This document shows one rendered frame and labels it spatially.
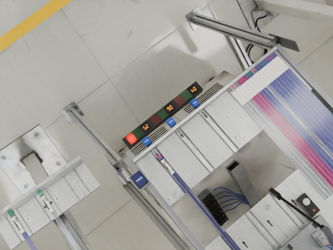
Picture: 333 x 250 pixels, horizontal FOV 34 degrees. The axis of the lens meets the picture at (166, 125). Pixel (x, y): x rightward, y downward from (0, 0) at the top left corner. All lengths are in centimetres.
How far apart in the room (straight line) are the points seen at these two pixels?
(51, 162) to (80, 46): 55
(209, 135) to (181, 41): 84
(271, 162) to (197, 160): 52
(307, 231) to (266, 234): 14
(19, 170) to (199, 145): 98
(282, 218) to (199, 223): 48
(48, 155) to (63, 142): 9
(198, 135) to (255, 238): 40
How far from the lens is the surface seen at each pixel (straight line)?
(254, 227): 188
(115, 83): 256
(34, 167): 242
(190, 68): 271
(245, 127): 193
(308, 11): 250
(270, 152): 231
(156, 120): 194
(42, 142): 254
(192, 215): 223
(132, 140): 192
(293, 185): 192
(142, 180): 184
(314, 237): 185
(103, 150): 208
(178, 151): 190
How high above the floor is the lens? 233
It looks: 58 degrees down
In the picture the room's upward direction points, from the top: 127 degrees clockwise
